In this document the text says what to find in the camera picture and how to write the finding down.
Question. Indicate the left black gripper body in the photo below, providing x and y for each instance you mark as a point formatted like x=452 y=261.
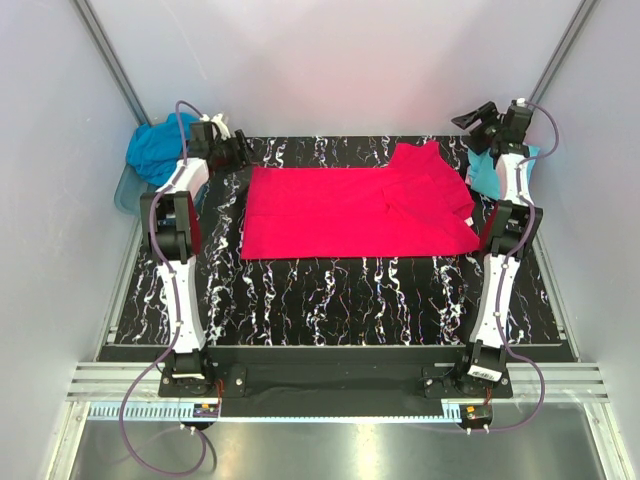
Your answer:
x=227 y=158

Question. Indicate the aluminium corner post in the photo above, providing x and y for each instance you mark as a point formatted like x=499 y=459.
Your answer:
x=568 y=39
x=109 y=56

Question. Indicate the left aluminium corner post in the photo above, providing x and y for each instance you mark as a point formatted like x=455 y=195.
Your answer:
x=109 y=56

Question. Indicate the red t shirt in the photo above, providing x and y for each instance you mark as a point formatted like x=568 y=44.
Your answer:
x=415 y=206

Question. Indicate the clear teal plastic bin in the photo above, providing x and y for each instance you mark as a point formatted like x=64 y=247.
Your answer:
x=129 y=190

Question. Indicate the folded light blue t shirt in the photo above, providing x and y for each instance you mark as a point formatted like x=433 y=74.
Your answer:
x=481 y=176

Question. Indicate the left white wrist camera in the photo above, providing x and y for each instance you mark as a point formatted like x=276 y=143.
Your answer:
x=220 y=128

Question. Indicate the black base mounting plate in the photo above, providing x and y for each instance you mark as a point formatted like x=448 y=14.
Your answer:
x=323 y=382

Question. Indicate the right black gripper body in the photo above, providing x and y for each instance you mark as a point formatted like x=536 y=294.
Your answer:
x=479 y=139

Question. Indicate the white slotted cable duct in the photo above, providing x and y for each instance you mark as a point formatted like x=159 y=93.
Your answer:
x=154 y=411

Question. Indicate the right aluminium corner post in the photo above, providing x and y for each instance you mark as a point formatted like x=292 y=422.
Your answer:
x=568 y=39

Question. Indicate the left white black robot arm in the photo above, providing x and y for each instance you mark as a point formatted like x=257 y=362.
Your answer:
x=173 y=236

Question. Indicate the blue crumpled t shirt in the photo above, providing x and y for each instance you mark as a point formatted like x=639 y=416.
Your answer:
x=154 y=151

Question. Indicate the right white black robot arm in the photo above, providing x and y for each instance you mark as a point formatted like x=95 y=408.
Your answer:
x=505 y=240

